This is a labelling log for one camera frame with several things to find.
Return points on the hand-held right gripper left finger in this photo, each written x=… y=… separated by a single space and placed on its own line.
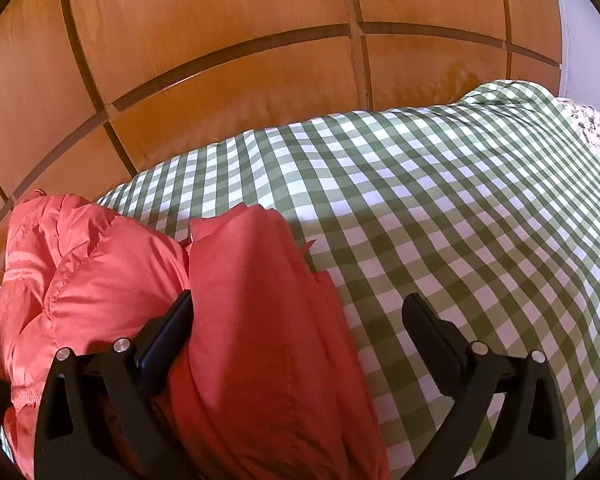
x=162 y=341

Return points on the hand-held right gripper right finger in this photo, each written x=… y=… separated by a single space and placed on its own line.
x=424 y=327

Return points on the orange puffer jacket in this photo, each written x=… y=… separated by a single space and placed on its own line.
x=260 y=320

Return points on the green checked bed sheet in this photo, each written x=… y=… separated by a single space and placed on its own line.
x=430 y=210

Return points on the floral bed cover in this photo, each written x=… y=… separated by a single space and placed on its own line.
x=592 y=127

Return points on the wooden wardrobe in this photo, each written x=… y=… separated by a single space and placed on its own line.
x=205 y=50

